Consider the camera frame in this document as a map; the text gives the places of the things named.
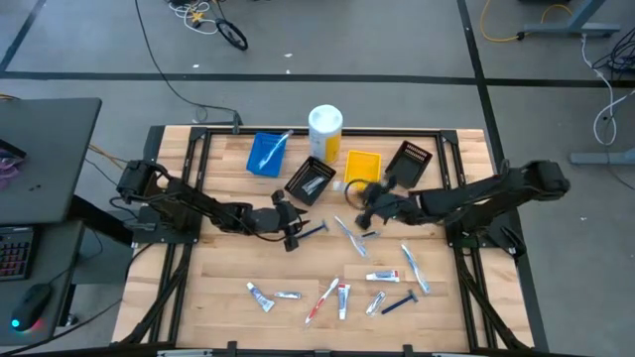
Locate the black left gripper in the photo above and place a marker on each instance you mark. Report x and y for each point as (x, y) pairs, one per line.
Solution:
(270, 220)

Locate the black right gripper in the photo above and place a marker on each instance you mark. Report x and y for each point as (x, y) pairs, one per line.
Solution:
(387, 205)

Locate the dark blue disposable razor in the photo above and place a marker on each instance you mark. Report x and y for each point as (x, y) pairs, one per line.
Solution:
(397, 305)
(315, 229)

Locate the small white toothpaste tube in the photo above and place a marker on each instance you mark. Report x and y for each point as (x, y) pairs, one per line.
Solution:
(260, 296)
(340, 186)
(382, 275)
(343, 300)

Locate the blue toothbrush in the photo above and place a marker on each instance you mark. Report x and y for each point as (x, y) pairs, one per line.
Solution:
(415, 269)
(349, 237)

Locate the green toothbrush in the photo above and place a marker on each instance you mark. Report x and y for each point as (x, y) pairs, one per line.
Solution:
(273, 151)

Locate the red toothbrush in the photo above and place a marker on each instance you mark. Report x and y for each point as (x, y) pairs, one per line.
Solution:
(322, 300)

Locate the toothbrushes and toothpaste tubes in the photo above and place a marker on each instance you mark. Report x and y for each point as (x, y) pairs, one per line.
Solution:
(375, 304)

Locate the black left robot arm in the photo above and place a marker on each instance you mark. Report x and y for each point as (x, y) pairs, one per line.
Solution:
(198, 203)

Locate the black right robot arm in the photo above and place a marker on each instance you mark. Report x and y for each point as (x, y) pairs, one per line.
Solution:
(476, 196)

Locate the yellow plastic basket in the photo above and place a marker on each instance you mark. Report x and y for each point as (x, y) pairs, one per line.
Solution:
(364, 166)

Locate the black plastic basket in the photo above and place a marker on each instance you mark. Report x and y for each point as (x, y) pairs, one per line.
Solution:
(409, 166)
(317, 168)

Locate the blue plastic basket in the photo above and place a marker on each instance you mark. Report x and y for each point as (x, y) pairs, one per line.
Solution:
(278, 163)

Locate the white wipes canister yellow label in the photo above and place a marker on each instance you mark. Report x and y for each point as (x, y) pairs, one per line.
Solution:
(325, 129)

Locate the grey table leg foot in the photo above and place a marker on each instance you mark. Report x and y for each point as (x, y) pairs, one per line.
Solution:
(570, 28)
(605, 158)

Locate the dark grey desk top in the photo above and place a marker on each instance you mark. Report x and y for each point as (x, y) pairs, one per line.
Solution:
(59, 258)

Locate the black desk top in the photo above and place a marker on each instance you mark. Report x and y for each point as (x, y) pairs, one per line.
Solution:
(49, 158)

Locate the black computer mouse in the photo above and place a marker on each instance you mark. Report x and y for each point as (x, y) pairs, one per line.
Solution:
(32, 302)

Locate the black backlit keyboard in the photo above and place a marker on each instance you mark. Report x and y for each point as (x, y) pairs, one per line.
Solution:
(15, 255)

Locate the purple item on desk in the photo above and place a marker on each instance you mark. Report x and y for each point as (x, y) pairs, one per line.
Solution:
(7, 171)

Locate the flat black item on desk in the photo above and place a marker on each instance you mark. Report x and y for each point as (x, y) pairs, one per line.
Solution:
(10, 149)

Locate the short black post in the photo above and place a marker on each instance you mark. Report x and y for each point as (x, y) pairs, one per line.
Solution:
(237, 121)

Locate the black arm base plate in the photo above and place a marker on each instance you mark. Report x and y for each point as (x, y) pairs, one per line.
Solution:
(511, 238)
(149, 235)

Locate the black corner bracket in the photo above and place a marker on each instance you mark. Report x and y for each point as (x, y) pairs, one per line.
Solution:
(153, 144)

